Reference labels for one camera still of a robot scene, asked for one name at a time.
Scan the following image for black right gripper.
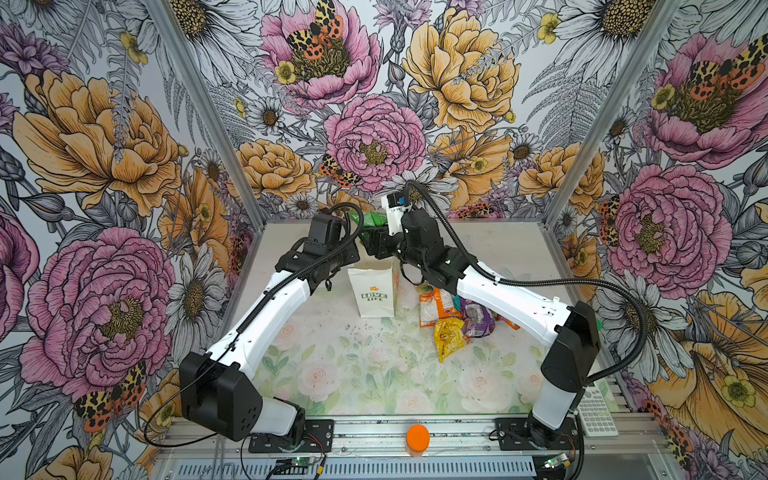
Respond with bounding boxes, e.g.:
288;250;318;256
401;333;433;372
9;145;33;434
358;224;428;268

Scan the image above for green snack packet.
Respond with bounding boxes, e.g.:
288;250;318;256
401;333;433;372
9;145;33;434
347;210;388;230

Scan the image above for white paper bag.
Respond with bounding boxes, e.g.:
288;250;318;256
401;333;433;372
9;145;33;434
348;252;397;318

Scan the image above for yellow snack packet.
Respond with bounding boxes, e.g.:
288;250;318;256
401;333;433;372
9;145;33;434
434;317;469;363

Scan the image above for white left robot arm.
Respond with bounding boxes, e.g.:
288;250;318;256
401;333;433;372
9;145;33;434
179;204;364;447

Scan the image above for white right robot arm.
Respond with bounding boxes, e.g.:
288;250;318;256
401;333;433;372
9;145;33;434
362;207;600;447

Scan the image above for orange snack packet left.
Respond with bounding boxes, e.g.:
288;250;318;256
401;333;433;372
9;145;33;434
416;284;462;328

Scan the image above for orange snack packet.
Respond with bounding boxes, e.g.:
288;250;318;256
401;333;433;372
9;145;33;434
497;317;520;331
416;284;462;328

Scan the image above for purple Fox's berries packet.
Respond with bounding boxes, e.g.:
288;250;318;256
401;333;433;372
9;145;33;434
459;298;495;338

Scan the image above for orange snack packet right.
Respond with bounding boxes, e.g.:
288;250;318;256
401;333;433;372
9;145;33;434
497;317;520;331

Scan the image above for orange round button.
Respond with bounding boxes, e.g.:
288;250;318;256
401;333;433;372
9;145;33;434
406;424;431;456

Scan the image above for white calculator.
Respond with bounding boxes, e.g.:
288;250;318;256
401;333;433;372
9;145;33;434
577;386;619;438

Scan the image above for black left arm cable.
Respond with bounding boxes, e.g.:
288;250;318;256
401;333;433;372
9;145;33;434
142;202;366;448

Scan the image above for aluminium left corner post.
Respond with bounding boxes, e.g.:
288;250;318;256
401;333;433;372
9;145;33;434
147;1;265;233

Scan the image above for aluminium corner post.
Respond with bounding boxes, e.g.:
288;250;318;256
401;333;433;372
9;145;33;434
542;0;686;229
147;1;265;233

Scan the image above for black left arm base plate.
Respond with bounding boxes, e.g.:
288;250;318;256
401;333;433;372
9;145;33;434
247;419;335;454

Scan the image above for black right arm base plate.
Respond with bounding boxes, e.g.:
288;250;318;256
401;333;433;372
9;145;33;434
488;416;582;451

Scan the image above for black corrugated right cable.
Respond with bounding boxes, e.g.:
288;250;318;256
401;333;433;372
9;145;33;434
403;179;649;385

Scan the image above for aluminium right corner post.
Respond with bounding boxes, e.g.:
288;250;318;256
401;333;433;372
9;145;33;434
542;0;686;229

